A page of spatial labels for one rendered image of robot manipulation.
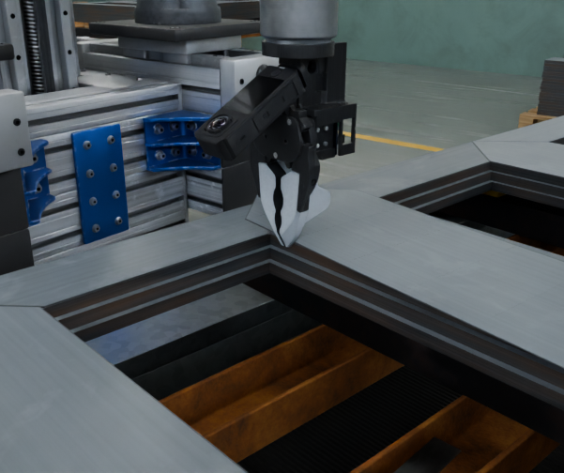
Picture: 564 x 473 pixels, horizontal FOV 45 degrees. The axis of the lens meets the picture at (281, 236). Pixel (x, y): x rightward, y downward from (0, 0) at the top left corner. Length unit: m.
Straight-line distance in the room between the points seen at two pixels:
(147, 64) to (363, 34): 7.96
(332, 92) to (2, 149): 0.39
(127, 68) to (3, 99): 0.47
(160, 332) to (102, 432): 0.47
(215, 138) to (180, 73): 0.57
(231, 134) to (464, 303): 0.26
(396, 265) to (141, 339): 0.38
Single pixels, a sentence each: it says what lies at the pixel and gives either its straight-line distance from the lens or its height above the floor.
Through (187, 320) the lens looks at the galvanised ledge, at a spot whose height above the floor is 0.68.
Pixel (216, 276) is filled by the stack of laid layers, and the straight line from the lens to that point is 0.72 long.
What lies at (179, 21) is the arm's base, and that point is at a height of 1.04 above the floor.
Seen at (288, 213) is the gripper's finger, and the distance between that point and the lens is 0.70.
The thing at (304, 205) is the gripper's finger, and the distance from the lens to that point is 0.69.
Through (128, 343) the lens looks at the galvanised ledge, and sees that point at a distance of 0.91.
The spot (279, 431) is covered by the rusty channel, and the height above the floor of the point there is 0.69.
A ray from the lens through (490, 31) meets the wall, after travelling 8.35.
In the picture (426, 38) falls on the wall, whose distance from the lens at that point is 8.70.
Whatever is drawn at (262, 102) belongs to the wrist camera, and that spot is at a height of 1.01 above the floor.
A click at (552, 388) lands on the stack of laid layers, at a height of 0.83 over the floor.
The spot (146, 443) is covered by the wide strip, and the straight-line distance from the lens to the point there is 0.45.
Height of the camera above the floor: 1.13
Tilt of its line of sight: 22 degrees down
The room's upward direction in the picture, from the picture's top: straight up
